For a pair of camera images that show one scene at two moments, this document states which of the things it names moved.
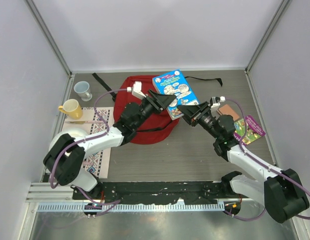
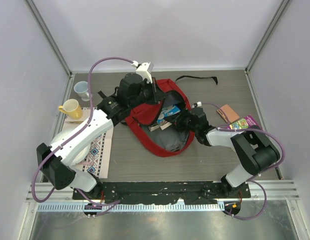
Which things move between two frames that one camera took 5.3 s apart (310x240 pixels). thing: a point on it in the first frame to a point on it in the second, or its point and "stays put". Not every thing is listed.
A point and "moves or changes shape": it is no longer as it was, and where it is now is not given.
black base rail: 146,192 stays put
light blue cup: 81,88 stays put
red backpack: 157,129 moves or changes shape
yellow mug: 72,108 stays put
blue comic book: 174,83 moves or changes shape
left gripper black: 159,101 to 157,94
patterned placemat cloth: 94,119 stays put
